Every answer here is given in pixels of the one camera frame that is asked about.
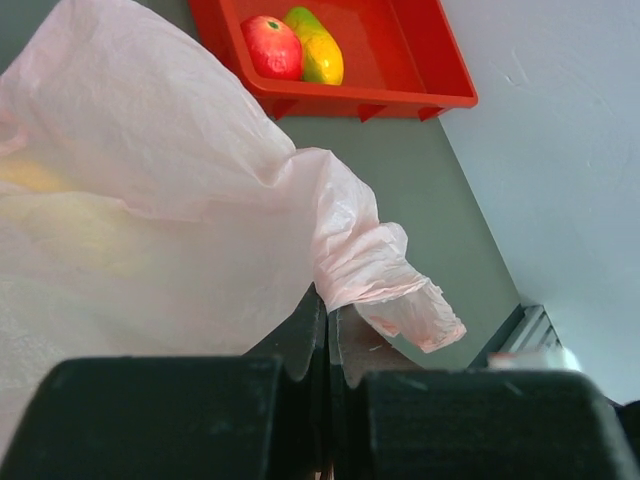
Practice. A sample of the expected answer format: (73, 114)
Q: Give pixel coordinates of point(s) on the red apple from bag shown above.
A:
(274, 49)

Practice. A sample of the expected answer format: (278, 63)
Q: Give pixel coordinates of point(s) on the pink plastic bag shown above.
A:
(150, 206)

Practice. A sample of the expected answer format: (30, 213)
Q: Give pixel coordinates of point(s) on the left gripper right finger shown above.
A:
(394, 420)

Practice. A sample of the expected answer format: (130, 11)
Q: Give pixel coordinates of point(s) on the green yellow mango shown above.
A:
(322, 57)

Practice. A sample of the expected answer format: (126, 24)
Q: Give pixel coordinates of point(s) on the red plastic tray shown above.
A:
(401, 59)

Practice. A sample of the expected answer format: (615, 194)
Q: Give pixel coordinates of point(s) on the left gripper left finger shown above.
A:
(260, 415)

